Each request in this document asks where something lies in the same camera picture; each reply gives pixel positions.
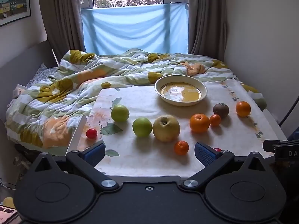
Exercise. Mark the green apple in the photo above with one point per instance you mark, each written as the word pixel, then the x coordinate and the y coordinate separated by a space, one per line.
pixel 142 127
pixel 120 113

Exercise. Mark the medium orange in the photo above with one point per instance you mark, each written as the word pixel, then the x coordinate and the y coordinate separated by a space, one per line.
pixel 243 109

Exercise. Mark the grey patterned bed sheet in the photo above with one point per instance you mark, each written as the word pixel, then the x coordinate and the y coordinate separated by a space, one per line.
pixel 39 73

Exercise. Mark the large orange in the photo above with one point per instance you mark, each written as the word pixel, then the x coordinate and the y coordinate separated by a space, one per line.
pixel 199 123

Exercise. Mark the cream bowl with yellow inside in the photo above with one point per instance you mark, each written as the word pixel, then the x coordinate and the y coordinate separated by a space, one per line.
pixel 181 92

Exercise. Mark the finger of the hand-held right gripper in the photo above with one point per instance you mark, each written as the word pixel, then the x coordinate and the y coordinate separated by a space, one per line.
pixel 269 145
pixel 288 153

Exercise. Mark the grey headboard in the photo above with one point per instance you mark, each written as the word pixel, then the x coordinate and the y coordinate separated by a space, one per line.
pixel 21 58

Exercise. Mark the yellow object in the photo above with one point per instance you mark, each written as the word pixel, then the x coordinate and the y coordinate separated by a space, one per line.
pixel 8 202

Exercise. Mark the brown kiwi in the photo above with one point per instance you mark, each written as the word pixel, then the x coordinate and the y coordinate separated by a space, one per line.
pixel 221 110

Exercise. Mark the red cherry tomato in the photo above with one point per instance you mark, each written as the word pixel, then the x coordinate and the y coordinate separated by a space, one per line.
pixel 217 149
pixel 91 133

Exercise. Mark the framed wall poster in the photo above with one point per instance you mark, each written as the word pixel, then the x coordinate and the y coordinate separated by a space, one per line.
pixel 12 2

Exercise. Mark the grey-brown curtain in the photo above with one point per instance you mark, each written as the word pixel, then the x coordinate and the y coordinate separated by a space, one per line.
pixel 208 18
pixel 62 16

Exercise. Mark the small tangerine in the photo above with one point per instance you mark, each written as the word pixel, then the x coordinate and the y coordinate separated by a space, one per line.
pixel 181 147
pixel 215 120

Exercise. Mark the light blue window cloth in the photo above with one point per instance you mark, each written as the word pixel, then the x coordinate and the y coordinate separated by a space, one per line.
pixel 135 28

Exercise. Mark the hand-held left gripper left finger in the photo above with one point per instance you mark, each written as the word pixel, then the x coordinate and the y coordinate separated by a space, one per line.
pixel 94 154

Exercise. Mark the dark blue cloth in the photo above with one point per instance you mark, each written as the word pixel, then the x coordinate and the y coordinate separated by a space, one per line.
pixel 294 133

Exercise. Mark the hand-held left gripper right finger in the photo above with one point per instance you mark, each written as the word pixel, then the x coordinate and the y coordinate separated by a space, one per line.
pixel 205 154

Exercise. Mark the book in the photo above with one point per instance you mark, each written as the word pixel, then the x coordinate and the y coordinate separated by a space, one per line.
pixel 7 213

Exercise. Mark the white box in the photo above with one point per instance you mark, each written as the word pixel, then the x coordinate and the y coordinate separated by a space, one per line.
pixel 19 90

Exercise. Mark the striped floral blanket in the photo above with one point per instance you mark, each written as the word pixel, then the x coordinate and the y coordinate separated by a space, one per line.
pixel 70 91

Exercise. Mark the yellow pear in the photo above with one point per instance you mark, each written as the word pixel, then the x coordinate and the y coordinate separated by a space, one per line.
pixel 166 128

